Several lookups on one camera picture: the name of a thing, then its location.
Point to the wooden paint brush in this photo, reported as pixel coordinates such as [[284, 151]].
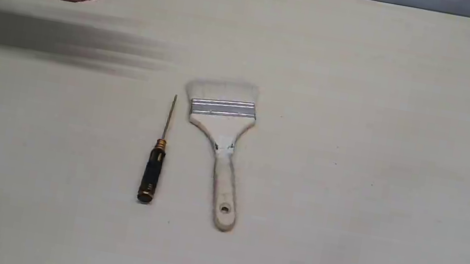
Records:
[[223, 111]]

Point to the black gold precision screwdriver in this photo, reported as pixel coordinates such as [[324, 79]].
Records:
[[153, 169]]

